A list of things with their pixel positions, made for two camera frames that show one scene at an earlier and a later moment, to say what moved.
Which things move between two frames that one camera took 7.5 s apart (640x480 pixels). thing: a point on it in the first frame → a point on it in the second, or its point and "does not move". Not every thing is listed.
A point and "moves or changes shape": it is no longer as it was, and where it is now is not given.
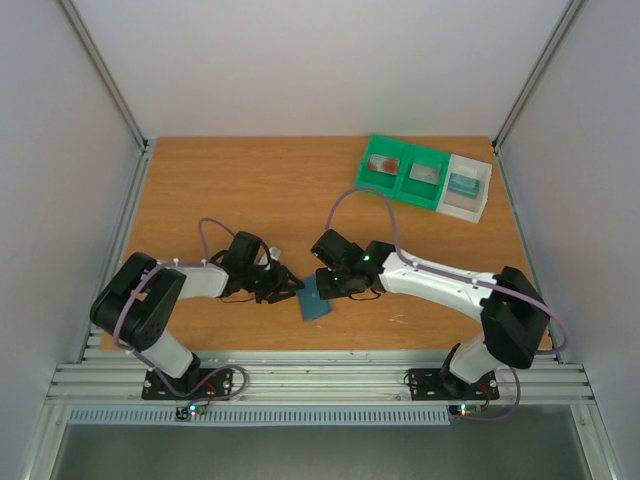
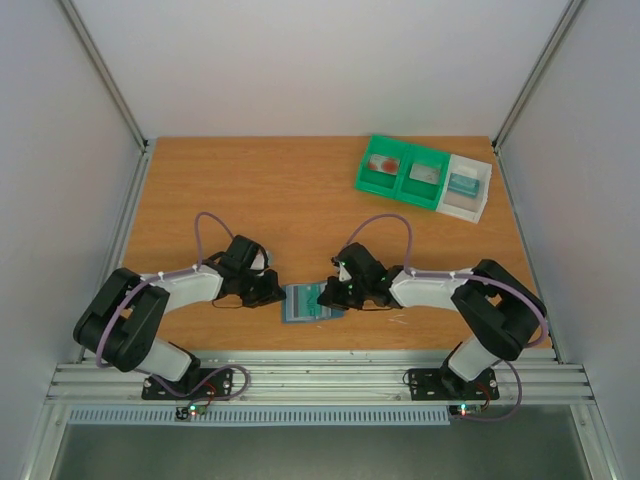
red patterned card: (383, 164) does not move
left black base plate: (195, 384) does not move
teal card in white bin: (463, 185) does not move
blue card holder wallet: (312, 306) moves or changes shape
